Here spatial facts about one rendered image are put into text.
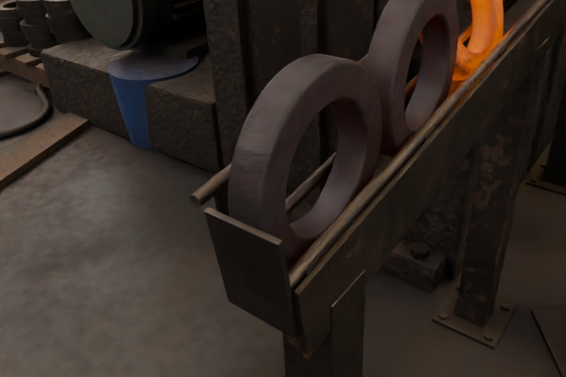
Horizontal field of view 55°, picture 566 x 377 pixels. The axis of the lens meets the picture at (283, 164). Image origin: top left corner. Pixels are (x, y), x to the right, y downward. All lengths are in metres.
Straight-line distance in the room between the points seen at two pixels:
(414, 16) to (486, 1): 0.30
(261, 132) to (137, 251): 1.08
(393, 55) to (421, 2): 0.06
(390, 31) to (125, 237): 1.11
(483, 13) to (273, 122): 0.49
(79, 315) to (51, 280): 0.16
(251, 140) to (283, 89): 0.04
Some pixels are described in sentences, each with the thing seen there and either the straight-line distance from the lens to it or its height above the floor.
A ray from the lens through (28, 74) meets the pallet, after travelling 2.65.
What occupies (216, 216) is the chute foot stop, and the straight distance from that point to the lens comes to 0.42.
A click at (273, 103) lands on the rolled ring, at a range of 0.39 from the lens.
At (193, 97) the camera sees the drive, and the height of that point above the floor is 0.25.
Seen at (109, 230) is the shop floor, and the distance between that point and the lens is 1.54.
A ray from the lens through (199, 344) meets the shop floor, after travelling 1.18.
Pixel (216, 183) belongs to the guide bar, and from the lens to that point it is 0.45.
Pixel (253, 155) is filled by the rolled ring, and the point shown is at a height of 0.69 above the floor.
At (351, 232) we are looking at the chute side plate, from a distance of 0.47.
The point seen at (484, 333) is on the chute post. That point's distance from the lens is 1.21.
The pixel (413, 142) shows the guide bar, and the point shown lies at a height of 0.61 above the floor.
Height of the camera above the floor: 0.88
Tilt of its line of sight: 31 degrees down
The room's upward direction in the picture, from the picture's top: 3 degrees counter-clockwise
